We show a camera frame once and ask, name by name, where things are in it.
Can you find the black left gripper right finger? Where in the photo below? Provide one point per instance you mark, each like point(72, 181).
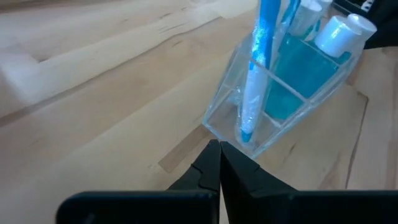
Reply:
point(242, 180)

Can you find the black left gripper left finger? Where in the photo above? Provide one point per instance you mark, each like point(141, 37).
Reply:
point(205, 174)

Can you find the clear acrylic organizer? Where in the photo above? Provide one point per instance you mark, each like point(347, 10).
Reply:
point(224, 109)

